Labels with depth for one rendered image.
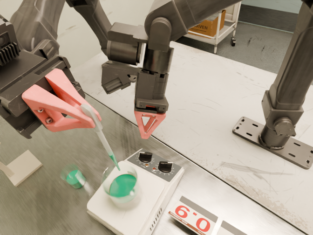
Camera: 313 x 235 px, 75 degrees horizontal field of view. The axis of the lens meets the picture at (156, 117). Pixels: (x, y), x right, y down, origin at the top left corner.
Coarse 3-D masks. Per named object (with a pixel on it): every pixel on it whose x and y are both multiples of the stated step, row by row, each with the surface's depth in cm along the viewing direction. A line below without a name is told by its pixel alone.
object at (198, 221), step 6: (180, 204) 46; (174, 210) 43; (180, 210) 44; (186, 210) 44; (180, 216) 42; (186, 216) 42; (192, 216) 43; (198, 216) 43; (192, 222) 41; (198, 222) 42; (204, 222) 42; (210, 222) 43; (198, 228) 40; (204, 228) 40; (210, 228) 41
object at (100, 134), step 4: (96, 132) 25; (100, 132) 25; (100, 136) 25; (104, 136) 26; (104, 140) 26; (104, 144) 27; (108, 144) 27; (108, 148) 28; (108, 152) 28; (112, 152) 29
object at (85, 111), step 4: (84, 104) 22; (84, 108) 22; (92, 108) 22; (84, 112) 22; (88, 112) 22; (88, 116) 22; (96, 116) 23; (96, 120) 23; (96, 124) 23; (100, 124) 24; (96, 128) 24
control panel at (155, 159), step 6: (144, 150) 54; (132, 156) 50; (138, 156) 51; (156, 156) 52; (132, 162) 48; (138, 162) 48; (150, 162) 49; (156, 162) 50; (144, 168) 46; (150, 168) 47; (156, 168) 47; (174, 168) 48; (180, 168) 49; (156, 174) 45; (162, 174) 46; (168, 174) 46; (174, 174) 46; (168, 180) 44
